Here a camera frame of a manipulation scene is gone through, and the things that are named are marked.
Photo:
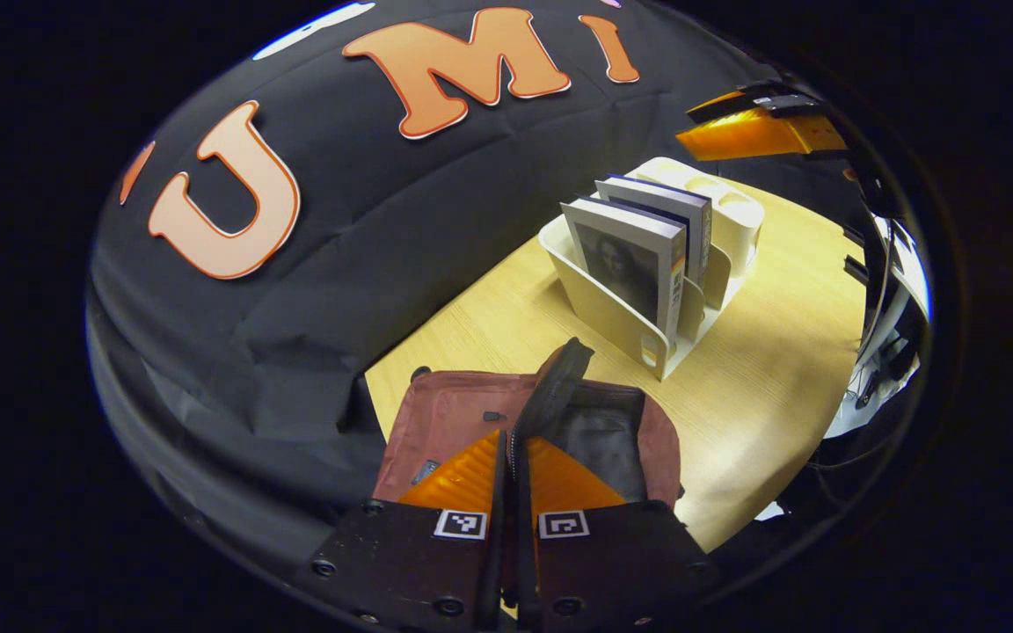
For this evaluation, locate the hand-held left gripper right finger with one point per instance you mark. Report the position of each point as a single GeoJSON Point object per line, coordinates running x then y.
{"type": "Point", "coordinates": [526, 571]}

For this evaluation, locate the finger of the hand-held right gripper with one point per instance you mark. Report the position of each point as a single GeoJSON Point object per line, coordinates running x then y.
{"type": "Point", "coordinates": [761, 101]}
{"type": "Point", "coordinates": [761, 136]}

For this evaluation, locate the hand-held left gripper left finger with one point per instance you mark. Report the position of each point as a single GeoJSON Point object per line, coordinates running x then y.
{"type": "Point", "coordinates": [493, 571]}

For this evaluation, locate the blue spine book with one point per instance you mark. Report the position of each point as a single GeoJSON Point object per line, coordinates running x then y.
{"type": "Point", "coordinates": [674, 207]}

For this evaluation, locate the maroon schoolbag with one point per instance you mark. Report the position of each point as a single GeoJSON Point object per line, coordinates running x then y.
{"type": "Point", "coordinates": [445, 422]}

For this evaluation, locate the white spine portrait book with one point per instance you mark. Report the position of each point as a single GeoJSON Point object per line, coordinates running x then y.
{"type": "Point", "coordinates": [625, 259]}

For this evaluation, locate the white bookshelf rack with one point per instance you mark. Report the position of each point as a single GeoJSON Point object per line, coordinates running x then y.
{"type": "Point", "coordinates": [603, 308]}

